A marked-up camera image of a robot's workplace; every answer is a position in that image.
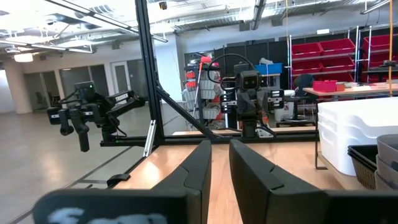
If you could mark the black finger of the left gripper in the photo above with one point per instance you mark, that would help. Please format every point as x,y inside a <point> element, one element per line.
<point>253,105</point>
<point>243,105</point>

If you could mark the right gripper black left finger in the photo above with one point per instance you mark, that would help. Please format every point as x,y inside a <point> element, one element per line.
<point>174,205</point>

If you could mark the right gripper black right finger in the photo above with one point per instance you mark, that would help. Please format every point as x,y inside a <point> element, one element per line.
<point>280,202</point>

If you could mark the black slotted plastic basket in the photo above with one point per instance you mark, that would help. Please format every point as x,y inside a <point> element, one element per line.
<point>362,149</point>
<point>363,174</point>
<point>357,156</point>

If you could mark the grey plastic basket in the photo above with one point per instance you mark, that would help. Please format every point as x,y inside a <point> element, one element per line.
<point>388,149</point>
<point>382,184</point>
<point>385,169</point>

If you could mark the rack with small parts bins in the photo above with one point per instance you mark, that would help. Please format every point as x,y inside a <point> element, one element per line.
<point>206,90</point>

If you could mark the mop with red head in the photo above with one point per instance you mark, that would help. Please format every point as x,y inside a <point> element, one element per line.
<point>202,77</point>

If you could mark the blue plastic bin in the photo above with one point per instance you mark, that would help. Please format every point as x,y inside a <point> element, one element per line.
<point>269,68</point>

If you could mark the black office chair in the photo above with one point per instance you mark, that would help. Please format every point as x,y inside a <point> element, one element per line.
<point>300,93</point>

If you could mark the silver metal strip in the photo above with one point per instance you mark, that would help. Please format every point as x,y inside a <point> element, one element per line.
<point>150,137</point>

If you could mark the red storage bin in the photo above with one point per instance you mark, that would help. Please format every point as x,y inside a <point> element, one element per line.
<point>325,86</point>

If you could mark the metal rack with red bins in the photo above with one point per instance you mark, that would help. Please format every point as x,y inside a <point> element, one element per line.
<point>337,46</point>

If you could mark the wooden workbench with metal legs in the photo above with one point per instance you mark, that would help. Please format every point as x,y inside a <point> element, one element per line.
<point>357,89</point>

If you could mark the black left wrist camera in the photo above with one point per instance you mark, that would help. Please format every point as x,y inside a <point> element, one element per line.
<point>249,80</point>

